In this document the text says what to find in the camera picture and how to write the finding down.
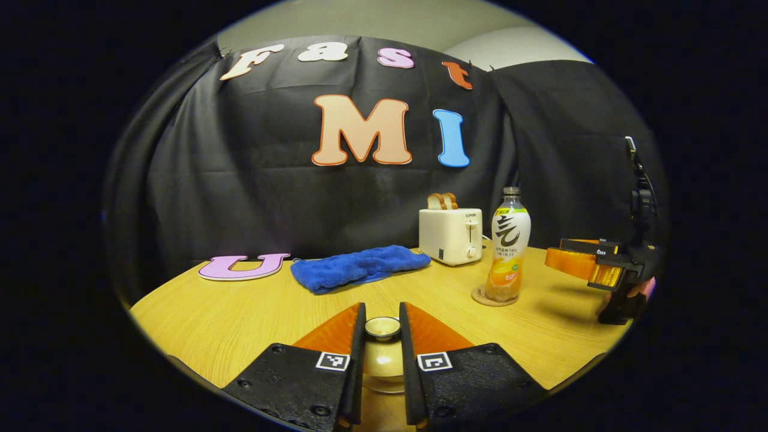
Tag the black backdrop cloth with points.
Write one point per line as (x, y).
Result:
(240, 180)

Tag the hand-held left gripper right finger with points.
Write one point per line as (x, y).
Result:
(408, 372)

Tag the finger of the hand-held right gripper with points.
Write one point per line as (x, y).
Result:
(576, 264)
(591, 245)

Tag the plastic water bottle white label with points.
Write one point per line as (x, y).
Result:
(509, 252)

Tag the round cork coaster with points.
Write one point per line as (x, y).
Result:
(480, 298)

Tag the blue towel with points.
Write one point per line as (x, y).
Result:
(360, 269)

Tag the white toaster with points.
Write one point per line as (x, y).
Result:
(450, 237)

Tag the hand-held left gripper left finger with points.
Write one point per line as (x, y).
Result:
(355, 372)

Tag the purple paper letter cutout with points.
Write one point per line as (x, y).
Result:
(240, 270)

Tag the toast bread slice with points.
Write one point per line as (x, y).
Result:
(436, 202)
(451, 201)

